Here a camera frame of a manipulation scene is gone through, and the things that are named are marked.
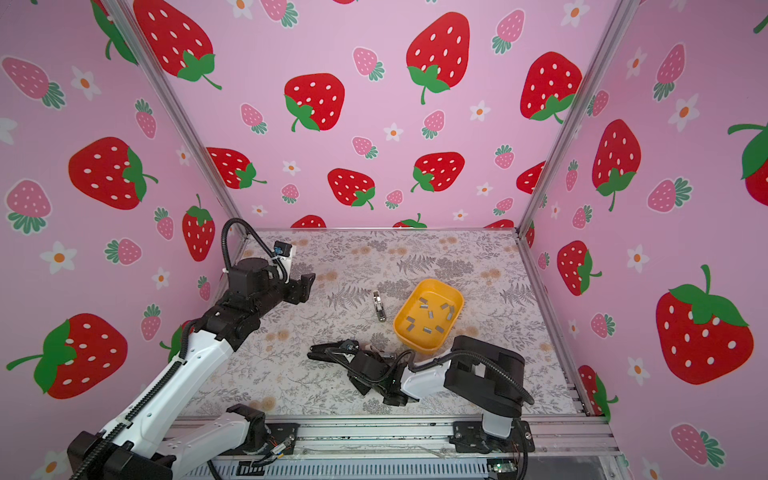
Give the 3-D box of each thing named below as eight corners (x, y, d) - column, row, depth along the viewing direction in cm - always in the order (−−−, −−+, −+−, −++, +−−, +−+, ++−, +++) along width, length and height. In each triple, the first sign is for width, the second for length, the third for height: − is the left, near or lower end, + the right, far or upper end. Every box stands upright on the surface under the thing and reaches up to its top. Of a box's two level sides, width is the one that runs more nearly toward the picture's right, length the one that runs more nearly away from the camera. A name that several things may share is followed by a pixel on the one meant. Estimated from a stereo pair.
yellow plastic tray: (386, 340, 93) (385, 331, 88) (421, 282, 108) (422, 272, 103) (437, 367, 88) (439, 359, 83) (467, 302, 102) (470, 292, 97)
